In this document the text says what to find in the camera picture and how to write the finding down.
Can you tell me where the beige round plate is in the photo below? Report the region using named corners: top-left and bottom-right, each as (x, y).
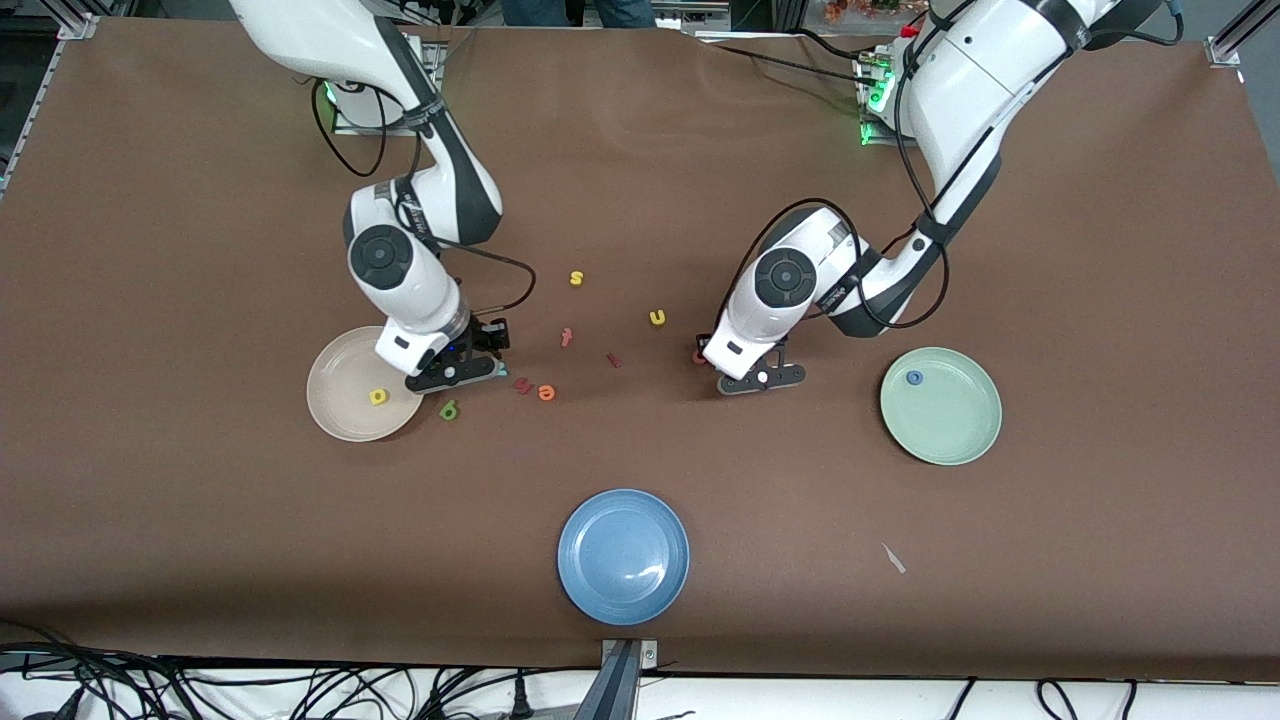
top-left (306, 326), bottom-right (429, 443)

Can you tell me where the brown paper table cover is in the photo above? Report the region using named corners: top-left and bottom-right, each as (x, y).
top-left (0, 18), bottom-right (1280, 683)

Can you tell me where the blue round plate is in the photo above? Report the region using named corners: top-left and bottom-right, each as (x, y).
top-left (557, 488), bottom-right (691, 627)

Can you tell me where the green round plate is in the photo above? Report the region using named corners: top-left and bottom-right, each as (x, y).
top-left (880, 346), bottom-right (1003, 467)

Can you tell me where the grey metal equipment box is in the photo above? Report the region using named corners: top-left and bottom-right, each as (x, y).
top-left (655, 0), bottom-right (734, 29)

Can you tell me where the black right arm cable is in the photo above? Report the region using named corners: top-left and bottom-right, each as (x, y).
top-left (310, 80), bottom-right (538, 319)

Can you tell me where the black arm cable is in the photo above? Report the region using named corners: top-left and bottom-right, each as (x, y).
top-left (310, 80), bottom-right (538, 319)
top-left (718, 0), bottom-right (951, 331)

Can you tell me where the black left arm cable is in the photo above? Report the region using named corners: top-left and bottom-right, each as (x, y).
top-left (718, 0), bottom-right (951, 331)

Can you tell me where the black cable on table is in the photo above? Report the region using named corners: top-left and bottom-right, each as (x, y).
top-left (700, 28), bottom-right (881, 89)

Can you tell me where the grey aluminium pole with bracket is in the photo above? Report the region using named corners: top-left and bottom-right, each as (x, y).
top-left (596, 638), bottom-right (661, 720)

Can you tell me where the aluminium frame profile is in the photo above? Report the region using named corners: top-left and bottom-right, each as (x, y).
top-left (1205, 0), bottom-right (1280, 69)
top-left (0, 12), bottom-right (101, 196)

